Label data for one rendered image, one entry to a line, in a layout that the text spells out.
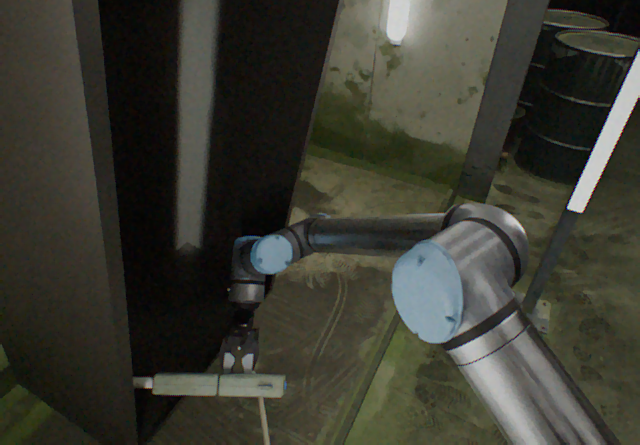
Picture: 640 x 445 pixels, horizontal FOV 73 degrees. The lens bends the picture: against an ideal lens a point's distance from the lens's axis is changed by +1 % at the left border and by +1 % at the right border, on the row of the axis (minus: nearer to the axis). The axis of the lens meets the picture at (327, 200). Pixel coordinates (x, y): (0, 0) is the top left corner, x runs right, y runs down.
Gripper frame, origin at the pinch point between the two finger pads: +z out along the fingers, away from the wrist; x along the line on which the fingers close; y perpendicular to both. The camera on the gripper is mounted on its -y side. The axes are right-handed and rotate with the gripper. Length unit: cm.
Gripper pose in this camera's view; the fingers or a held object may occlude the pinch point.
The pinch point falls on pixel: (236, 386)
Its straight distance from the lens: 118.1
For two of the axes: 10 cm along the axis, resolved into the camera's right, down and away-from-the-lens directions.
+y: -0.1, 2.5, 9.7
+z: -0.5, 9.7, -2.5
